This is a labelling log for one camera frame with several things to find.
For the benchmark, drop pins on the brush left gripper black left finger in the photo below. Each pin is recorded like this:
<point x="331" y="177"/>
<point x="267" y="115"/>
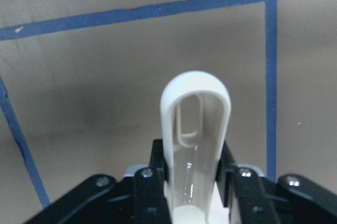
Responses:
<point x="140" y="198"/>

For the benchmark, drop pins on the beige hand brush black bristles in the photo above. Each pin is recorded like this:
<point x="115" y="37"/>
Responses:
<point x="192" y="158"/>

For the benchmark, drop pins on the brush left gripper black right finger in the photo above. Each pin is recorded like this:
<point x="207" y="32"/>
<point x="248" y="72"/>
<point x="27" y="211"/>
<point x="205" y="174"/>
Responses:
<point x="242" y="192"/>

